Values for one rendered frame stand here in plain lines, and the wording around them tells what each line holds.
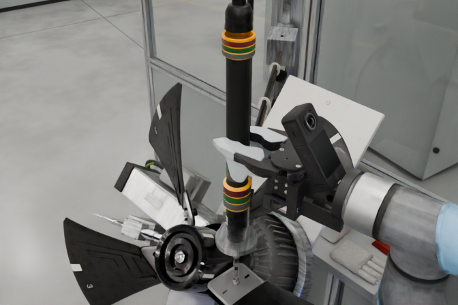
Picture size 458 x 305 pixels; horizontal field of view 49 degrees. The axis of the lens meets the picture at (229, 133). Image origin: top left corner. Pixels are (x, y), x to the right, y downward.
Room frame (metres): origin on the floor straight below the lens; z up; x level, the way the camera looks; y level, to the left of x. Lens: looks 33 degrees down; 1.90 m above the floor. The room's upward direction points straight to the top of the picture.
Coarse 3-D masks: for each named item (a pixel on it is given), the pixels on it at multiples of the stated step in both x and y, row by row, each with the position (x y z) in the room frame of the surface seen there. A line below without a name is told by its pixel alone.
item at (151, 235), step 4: (100, 216) 0.94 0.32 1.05; (104, 216) 0.93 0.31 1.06; (108, 220) 0.92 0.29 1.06; (112, 220) 0.91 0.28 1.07; (116, 220) 0.91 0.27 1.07; (112, 224) 0.91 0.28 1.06; (116, 224) 0.90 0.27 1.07; (120, 224) 0.89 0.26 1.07; (144, 228) 0.85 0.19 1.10; (140, 232) 0.85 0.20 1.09; (144, 232) 0.84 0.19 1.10; (148, 232) 0.84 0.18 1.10; (152, 232) 0.83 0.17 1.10; (156, 232) 0.84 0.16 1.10; (144, 236) 0.84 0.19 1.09; (148, 236) 0.83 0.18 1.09; (152, 236) 0.82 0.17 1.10; (156, 236) 0.82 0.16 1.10; (160, 236) 0.82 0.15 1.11; (152, 240) 0.82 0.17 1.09; (156, 240) 0.82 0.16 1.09
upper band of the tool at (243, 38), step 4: (224, 32) 0.62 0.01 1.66; (228, 32) 0.63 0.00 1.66; (248, 32) 0.63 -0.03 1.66; (252, 32) 0.62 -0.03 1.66; (224, 36) 0.60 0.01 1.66; (228, 36) 0.63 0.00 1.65; (232, 36) 0.63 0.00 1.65; (236, 36) 0.63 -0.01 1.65; (240, 36) 0.63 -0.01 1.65; (244, 36) 0.63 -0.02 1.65; (248, 36) 0.63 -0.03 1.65; (252, 36) 0.60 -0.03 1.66; (228, 40) 0.60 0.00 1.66; (232, 40) 0.59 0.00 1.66; (236, 40) 0.59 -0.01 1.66; (240, 40) 0.59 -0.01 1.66; (244, 40) 0.59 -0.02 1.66; (248, 40) 0.59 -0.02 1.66; (240, 48) 0.59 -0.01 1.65; (228, 52) 0.60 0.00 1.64; (248, 52) 0.59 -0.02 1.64; (236, 60) 0.59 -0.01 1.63; (240, 60) 0.59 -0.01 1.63
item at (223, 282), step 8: (240, 264) 0.66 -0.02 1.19; (224, 272) 0.63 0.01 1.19; (232, 272) 0.64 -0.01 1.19; (240, 272) 0.64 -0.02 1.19; (248, 272) 0.64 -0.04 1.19; (216, 280) 0.62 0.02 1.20; (224, 280) 0.62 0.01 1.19; (240, 280) 0.62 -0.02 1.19; (248, 280) 0.62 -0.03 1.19; (256, 280) 0.62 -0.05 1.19; (216, 288) 0.60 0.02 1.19; (224, 288) 0.60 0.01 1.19; (232, 288) 0.60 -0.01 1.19; (240, 288) 0.60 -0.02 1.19; (248, 288) 0.61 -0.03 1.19; (224, 296) 0.58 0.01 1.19; (232, 296) 0.58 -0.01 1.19; (240, 296) 0.59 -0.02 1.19
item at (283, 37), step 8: (280, 24) 1.27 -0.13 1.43; (288, 24) 1.26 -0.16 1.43; (272, 32) 1.23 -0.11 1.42; (280, 32) 1.23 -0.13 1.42; (288, 32) 1.23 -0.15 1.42; (296, 32) 1.23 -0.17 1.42; (272, 40) 1.18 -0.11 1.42; (280, 40) 1.18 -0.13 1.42; (288, 40) 1.17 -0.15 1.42; (296, 40) 1.23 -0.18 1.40; (272, 48) 1.18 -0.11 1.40; (280, 48) 1.18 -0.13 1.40; (288, 48) 1.17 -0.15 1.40; (272, 56) 1.18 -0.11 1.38; (288, 56) 1.17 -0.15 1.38; (280, 64) 1.18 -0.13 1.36; (288, 64) 1.17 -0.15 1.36
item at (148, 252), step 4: (144, 248) 0.72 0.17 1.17; (148, 248) 0.72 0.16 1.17; (152, 248) 0.71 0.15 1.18; (144, 252) 0.72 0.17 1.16; (148, 252) 0.72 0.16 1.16; (152, 252) 0.72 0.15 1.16; (144, 256) 0.72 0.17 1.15; (148, 256) 0.72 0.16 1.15; (152, 256) 0.72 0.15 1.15; (148, 260) 0.72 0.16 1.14; (152, 260) 0.72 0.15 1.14; (152, 264) 0.72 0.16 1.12
